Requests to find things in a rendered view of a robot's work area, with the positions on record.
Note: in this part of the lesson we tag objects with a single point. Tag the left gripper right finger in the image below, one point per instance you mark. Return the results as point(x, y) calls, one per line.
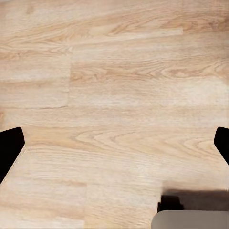
point(221, 141)

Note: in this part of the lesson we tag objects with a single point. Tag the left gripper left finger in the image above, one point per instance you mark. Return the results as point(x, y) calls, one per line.
point(11, 143)

